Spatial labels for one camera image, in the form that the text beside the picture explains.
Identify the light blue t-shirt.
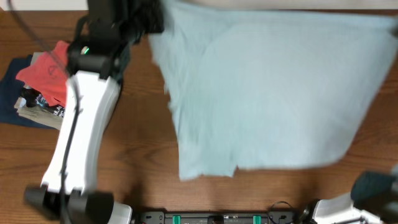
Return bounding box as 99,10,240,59
149,1,397,180

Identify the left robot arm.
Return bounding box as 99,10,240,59
24,1,164,223

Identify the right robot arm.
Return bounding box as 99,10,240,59
302,171,397,224

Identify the red folded shirt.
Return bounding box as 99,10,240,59
16,52,67,106

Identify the black printed folded shirt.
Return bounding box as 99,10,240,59
20,88,65,118

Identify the khaki folded garment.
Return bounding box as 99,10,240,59
14,79,63,129

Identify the navy blue folded garment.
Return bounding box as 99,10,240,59
1,55,53,129

